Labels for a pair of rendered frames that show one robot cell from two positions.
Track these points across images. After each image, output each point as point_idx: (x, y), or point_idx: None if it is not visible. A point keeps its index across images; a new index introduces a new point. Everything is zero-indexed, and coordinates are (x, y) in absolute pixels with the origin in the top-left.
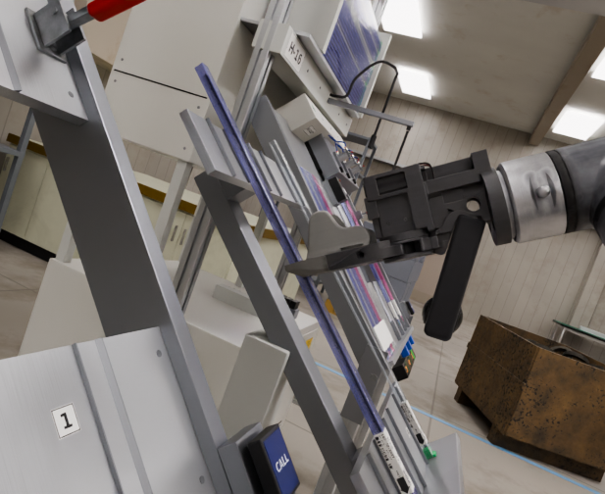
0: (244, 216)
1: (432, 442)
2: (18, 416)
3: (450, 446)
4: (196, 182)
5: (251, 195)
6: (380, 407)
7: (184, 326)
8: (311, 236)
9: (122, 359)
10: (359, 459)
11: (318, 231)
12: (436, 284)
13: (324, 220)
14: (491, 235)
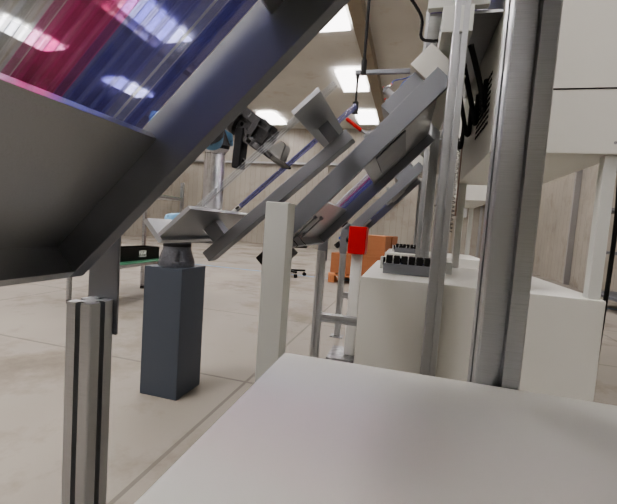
0: (323, 149)
1: (156, 230)
2: None
3: (162, 221)
4: (352, 144)
5: (324, 136)
6: (218, 211)
7: (308, 194)
8: (287, 155)
9: None
10: (246, 214)
11: (285, 152)
12: (241, 152)
13: (285, 148)
14: (231, 129)
